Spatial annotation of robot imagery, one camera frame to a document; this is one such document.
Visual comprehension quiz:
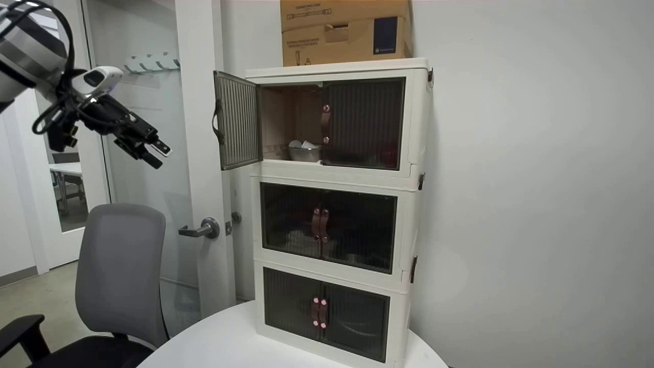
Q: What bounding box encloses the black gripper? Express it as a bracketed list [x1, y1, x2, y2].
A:
[82, 95, 170, 170]

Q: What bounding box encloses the smoked cabinet door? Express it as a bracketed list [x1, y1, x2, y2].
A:
[214, 71, 261, 171]
[322, 78, 404, 170]

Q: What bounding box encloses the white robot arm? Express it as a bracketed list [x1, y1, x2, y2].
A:
[0, 0, 170, 168]

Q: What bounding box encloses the white bowl inside cabinet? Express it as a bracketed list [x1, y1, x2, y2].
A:
[288, 141, 321, 161]

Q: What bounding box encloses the white stacked storage cabinet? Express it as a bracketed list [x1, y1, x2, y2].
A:
[237, 59, 428, 368]

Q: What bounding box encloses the white door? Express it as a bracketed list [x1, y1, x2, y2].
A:
[82, 0, 235, 332]

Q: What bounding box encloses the grey office chair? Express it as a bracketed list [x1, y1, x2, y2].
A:
[0, 205, 170, 368]

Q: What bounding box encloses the large brown cardboard box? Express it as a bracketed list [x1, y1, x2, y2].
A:
[280, 0, 412, 66]

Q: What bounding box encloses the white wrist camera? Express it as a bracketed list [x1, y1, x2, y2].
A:
[71, 66, 122, 99]

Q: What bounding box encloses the silver lever door handle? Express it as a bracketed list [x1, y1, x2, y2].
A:
[178, 216, 220, 238]

